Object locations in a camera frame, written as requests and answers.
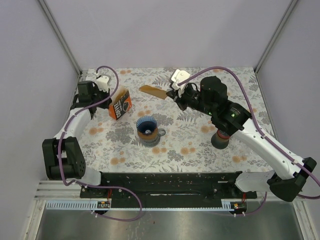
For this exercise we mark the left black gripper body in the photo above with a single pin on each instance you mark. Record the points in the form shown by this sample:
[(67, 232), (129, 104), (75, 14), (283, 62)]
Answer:
[(99, 95)]

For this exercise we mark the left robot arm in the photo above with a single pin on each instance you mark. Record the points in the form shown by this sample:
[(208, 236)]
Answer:
[(63, 152)]

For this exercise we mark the glass coffee server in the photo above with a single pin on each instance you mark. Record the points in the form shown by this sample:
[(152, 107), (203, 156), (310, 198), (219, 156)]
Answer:
[(153, 139)]

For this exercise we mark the red and grey cup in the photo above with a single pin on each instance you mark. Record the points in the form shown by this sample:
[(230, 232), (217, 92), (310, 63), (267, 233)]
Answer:
[(220, 140)]

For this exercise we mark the orange coffee filter box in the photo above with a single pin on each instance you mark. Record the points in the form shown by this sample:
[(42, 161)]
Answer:
[(121, 103)]

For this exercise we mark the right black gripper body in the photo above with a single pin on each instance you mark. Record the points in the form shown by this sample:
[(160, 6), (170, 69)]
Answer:
[(191, 98)]

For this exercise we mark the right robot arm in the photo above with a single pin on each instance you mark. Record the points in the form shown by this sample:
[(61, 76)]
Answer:
[(289, 171)]

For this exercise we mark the brown paper coffee filter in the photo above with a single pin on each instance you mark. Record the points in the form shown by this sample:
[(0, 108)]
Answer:
[(154, 91)]

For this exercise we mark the blue glass dripper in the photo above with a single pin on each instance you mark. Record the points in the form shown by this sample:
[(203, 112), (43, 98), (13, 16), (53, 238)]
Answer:
[(146, 125)]

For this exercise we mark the white slotted cable duct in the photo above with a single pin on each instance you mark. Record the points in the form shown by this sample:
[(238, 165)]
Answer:
[(90, 205)]

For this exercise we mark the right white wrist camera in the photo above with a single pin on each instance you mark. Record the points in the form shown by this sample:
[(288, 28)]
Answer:
[(176, 80)]

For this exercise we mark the floral table mat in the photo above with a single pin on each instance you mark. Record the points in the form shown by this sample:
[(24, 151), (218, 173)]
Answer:
[(110, 145)]

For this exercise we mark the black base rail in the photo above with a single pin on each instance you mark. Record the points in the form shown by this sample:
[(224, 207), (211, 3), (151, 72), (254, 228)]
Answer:
[(167, 190)]

